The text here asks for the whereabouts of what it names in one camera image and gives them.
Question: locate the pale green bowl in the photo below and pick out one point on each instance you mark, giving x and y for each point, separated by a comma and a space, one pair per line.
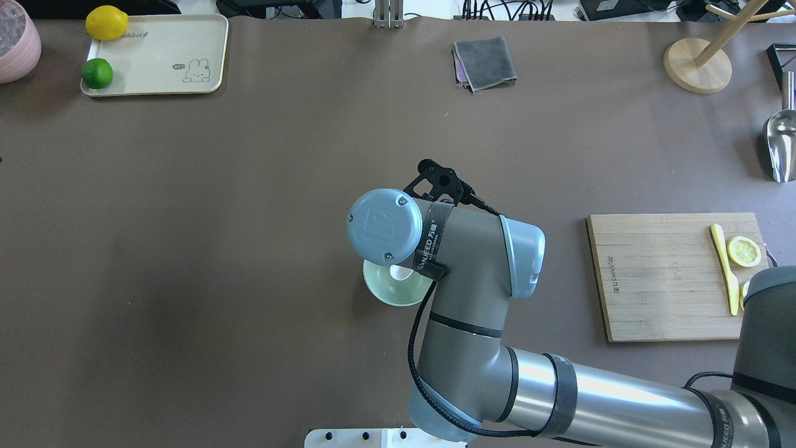
395, 293

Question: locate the white ceramic spoon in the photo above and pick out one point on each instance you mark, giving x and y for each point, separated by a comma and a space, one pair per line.
400, 273

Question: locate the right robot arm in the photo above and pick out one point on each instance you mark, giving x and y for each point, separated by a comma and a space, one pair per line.
468, 383

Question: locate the grey folded cloth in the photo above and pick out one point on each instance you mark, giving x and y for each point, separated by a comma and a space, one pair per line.
483, 64

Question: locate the white panel with knobs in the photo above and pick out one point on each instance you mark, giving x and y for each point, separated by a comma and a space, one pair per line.
376, 437

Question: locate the bamboo cutting board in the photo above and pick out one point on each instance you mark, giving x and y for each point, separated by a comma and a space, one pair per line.
660, 277

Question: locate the cream rabbit tray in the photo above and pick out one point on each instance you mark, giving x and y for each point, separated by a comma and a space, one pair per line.
164, 54

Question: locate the green lime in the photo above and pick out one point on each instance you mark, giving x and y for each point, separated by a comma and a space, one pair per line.
97, 73

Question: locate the wooden stand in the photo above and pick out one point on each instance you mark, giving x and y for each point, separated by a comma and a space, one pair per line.
700, 66

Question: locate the yellow plastic knife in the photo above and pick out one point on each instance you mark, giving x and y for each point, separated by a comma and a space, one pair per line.
730, 280

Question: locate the upper lemon slice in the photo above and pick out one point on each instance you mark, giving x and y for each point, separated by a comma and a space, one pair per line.
744, 251

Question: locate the lemon slice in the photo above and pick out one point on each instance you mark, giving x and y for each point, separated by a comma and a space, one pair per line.
744, 251
743, 292

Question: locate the lower lemon slice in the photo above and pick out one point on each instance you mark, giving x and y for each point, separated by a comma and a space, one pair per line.
743, 292

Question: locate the yellow lemon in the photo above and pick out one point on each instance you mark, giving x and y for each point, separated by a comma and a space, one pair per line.
106, 22

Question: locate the steel scoop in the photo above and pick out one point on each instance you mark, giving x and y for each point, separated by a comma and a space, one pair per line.
779, 131

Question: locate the pink pot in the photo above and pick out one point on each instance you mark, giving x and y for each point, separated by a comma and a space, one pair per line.
20, 42

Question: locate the black box at edge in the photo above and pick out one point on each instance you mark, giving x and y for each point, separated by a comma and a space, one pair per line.
781, 58

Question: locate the metal board handle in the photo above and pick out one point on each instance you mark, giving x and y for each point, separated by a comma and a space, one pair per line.
770, 256

